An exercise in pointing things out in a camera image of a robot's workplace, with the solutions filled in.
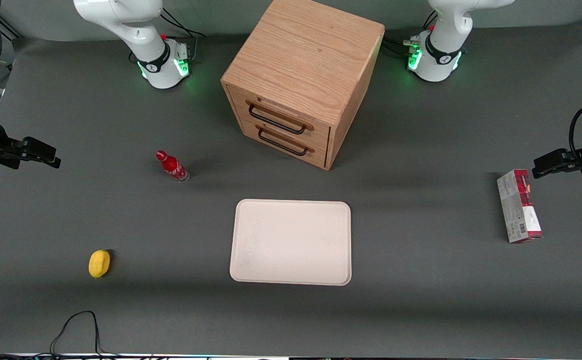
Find wooden drawer with black handle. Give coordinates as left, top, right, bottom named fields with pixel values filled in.
left=226, top=84, right=332, bottom=151
left=237, top=116, right=328, bottom=169

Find oak wooden drawer cabinet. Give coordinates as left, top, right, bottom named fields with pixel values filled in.
left=221, top=0, right=385, bottom=171

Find grey and red carton box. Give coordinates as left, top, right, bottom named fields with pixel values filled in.
left=497, top=169, right=544, bottom=244

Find yellow lemon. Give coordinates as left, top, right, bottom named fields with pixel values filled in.
left=88, top=249, right=111, bottom=279

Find red soda bottle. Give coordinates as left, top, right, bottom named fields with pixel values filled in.
left=155, top=150, right=190, bottom=184

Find beige rectangular tray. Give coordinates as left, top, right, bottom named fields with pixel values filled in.
left=229, top=199, right=352, bottom=287

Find thin black looped cable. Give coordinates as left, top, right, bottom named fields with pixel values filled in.
left=49, top=310, right=105, bottom=357

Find black right arm base cables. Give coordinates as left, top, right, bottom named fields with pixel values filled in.
left=160, top=7, right=207, bottom=64

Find black arm base cables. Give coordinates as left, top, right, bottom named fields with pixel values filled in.
left=160, top=7, right=207, bottom=64
left=382, top=11, right=437, bottom=60

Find black left arm base cables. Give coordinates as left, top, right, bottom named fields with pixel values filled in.
left=382, top=11, right=437, bottom=60

